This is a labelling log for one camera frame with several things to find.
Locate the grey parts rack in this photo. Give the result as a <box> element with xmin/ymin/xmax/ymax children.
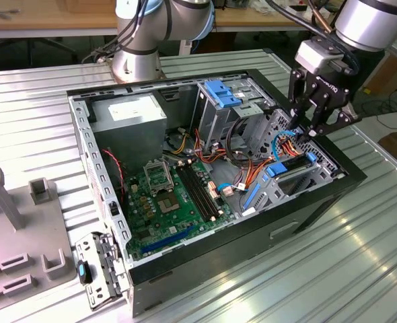
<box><xmin>0</xmin><ymin>167</ymin><xmax>78</xmax><ymax>302</ymax></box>

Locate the metal expansion bracket cover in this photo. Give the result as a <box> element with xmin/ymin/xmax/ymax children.
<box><xmin>74</xmin><ymin>231</ymin><xmax>131</xmax><ymax>310</ymax></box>

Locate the red orange wire bundle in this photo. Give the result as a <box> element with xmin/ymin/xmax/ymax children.
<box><xmin>193</xmin><ymin>127</ymin><xmax>270</xmax><ymax>199</ymax></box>

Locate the grey metal disk bay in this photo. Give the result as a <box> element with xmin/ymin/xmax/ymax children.
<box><xmin>240</xmin><ymin>153</ymin><xmax>340</xmax><ymax>218</ymax></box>

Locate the light blue board wire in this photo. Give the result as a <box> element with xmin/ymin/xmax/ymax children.
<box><xmin>217</xmin><ymin>181</ymin><xmax>236</xmax><ymax>198</ymax></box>

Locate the black RAM slot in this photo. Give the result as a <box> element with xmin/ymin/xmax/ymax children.
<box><xmin>175</xmin><ymin>164</ymin><xmax>213</xmax><ymax>223</ymax></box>
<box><xmin>184</xmin><ymin>161</ymin><xmax>221</xmax><ymax>218</ymax></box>

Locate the long wooden desk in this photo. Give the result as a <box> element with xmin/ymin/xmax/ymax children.
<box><xmin>0</xmin><ymin>0</ymin><xmax>340</xmax><ymax>40</ymax></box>

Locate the brown square base plate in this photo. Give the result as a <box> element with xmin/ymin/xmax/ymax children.
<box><xmin>105</xmin><ymin>57</ymin><xmax>168</xmax><ymax>84</ymax></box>

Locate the metal socket cover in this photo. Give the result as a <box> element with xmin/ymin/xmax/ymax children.
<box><xmin>143</xmin><ymin>159</ymin><xmax>172</xmax><ymax>195</ymax></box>

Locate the black PC case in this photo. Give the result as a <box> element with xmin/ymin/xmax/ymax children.
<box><xmin>65</xmin><ymin>68</ymin><xmax>369</xmax><ymax>319</ymax></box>

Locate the green motherboard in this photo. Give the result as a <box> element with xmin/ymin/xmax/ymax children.
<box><xmin>122</xmin><ymin>157</ymin><xmax>236</xmax><ymax>262</ymax></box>

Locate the large brown cardboard box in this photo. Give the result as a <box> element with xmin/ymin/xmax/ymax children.
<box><xmin>366</xmin><ymin>53</ymin><xmax>397</xmax><ymax>97</ymax></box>

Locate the blue expansion slot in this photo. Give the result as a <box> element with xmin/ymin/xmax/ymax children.
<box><xmin>140</xmin><ymin>224</ymin><xmax>195</xmax><ymax>256</ymax></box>

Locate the thick black cable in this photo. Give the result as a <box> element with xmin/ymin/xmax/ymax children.
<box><xmin>225</xmin><ymin>117</ymin><xmax>253</xmax><ymax>161</ymax></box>

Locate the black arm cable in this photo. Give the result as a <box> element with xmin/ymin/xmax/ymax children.
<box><xmin>265</xmin><ymin>0</ymin><xmax>359</xmax><ymax>77</ymax></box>

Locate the grey power supply unit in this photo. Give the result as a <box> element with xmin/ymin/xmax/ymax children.
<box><xmin>89</xmin><ymin>93</ymin><xmax>168</xmax><ymax>176</ymax></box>

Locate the grey metal drive cage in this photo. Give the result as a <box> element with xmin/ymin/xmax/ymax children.
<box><xmin>190</xmin><ymin>75</ymin><xmax>273</xmax><ymax>144</ymax></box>

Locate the orange power wire black plug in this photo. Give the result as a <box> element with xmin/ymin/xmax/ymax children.
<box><xmin>274</xmin><ymin>131</ymin><xmax>309</xmax><ymax>157</ymax></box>

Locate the yellow black wire bundle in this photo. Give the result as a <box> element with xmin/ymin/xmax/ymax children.
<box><xmin>176</xmin><ymin>127</ymin><xmax>191</xmax><ymax>154</ymax></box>

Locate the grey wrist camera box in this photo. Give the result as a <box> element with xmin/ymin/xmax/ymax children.
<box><xmin>294</xmin><ymin>40</ymin><xmax>343</xmax><ymax>73</ymax></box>

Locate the blue disk data wire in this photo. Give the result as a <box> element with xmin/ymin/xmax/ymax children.
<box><xmin>271</xmin><ymin>129</ymin><xmax>297</xmax><ymax>163</ymax></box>

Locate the CPU socket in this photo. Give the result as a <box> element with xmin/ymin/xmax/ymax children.
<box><xmin>156</xmin><ymin>190</ymin><xmax>182</xmax><ymax>215</ymax></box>

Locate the hard disk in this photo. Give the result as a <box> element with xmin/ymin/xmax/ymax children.
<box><xmin>241</xmin><ymin>151</ymin><xmax>318</xmax><ymax>212</ymax></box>

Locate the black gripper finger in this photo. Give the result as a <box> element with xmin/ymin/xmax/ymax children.
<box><xmin>288</xmin><ymin>68</ymin><xmax>313</xmax><ymax>131</ymax></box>
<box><xmin>301</xmin><ymin>100</ymin><xmax>361</xmax><ymax>143</ymax></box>

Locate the blue drive cage latch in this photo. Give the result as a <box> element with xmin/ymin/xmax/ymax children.
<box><xmin>205</xmin><ymin>79</ymin><xmax>250</xmax><ymax>109</ymax></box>

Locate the black hanging cable bundle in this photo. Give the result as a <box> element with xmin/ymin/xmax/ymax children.
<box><xmin>80</xmin><ymin>0</ymin><xmax>159</xmax><ymax>65</ymax></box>

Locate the red black twisted wire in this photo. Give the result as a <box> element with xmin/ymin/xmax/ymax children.
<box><xmin>101</xmin><ymin>149</ymin><xmax>124</xmax><ymax>205</ymax></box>

